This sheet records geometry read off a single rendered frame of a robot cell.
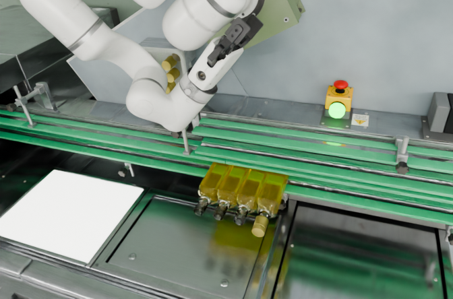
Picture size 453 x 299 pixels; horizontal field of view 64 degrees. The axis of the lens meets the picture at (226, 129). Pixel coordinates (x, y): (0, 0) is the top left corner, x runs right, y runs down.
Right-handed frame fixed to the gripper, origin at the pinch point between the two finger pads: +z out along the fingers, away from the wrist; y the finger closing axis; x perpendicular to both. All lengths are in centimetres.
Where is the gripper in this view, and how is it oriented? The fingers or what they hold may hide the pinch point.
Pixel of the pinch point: (248, 24)
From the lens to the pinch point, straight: 71.7
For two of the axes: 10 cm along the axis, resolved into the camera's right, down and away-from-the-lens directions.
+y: 3.4, -3.3, 8.8
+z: 6.1, -6.4, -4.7
